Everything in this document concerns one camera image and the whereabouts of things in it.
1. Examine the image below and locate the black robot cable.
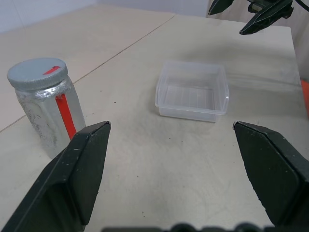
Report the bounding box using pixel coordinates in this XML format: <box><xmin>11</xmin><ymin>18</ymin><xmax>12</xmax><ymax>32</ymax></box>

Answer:
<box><xmin>295</xmin><ymin>0</ymin><xmax>309</xmax><ymax>12</ymax></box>

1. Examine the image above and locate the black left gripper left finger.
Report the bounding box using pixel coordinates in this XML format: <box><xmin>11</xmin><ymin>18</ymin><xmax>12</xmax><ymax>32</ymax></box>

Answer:
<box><xmin>0</xmin><ymin>121</ymin><xmax>112</xmax><ymax>232</ymax></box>

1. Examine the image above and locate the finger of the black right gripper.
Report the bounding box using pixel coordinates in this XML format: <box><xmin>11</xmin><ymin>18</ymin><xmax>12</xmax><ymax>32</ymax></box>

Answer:
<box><xmin>208</xmin><ymin>0</ymin><xmax>234</xmax><ymax>15</ymax></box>
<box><xmin>239</xmin><ymin>0</ymin><xmax>294</xmax><ymax>36</ymax></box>

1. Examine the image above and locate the clear plastic square container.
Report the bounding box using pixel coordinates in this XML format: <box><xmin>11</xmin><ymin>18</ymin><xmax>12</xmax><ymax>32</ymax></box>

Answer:
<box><xmin>154</xmin><ymin>60</ymin><xmax>230</xmax><ymax>123</ymax></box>

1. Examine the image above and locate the grey ribbed plastic jar lid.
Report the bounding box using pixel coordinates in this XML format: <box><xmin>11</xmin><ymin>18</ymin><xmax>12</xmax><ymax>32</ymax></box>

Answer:
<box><xmin>6</xmin><ymin>57</ymin><xmax>69</xmax><ymax>91</ymax></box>

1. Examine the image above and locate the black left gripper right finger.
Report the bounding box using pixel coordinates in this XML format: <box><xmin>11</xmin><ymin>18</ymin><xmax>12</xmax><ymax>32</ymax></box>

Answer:
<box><xmin>232</xmin><ymin>121</ymin><xmax>309</xmax><ymax>227</ymax></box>

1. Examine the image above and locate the orange object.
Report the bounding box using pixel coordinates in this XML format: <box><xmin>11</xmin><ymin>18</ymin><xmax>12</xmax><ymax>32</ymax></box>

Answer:
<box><xmin>300</xmin><ymin>80</ymin><xmax>309</xmax><ymax>119</ymax></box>

